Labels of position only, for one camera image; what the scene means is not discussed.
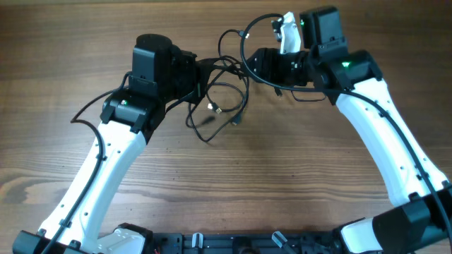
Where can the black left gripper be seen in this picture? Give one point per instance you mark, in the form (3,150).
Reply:
(200,70)

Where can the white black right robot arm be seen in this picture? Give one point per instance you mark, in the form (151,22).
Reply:
(313,57)

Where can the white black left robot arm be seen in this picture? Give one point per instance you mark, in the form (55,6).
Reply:
(162,77)

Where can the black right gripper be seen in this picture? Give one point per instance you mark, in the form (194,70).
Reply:
(270,58)

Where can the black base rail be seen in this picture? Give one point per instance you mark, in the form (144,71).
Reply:
(276,242)

